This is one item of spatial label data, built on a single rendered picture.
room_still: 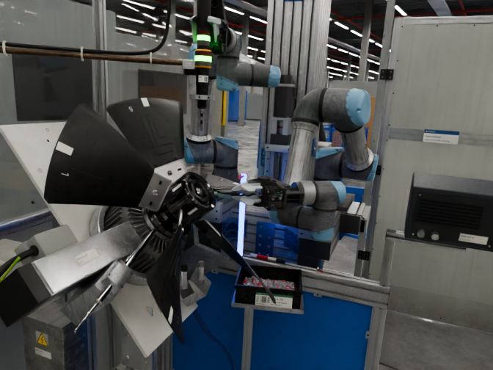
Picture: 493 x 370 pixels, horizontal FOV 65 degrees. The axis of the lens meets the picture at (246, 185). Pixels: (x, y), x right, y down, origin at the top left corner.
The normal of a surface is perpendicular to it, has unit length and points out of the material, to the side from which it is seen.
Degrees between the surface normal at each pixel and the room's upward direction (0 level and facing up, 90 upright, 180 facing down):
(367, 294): 90
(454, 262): 90
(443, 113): 89
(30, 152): 50
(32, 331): 90
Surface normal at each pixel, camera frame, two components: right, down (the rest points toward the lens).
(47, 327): -0.36, 0.19
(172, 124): 0.30, -0.54
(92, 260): 0.75, -0.53
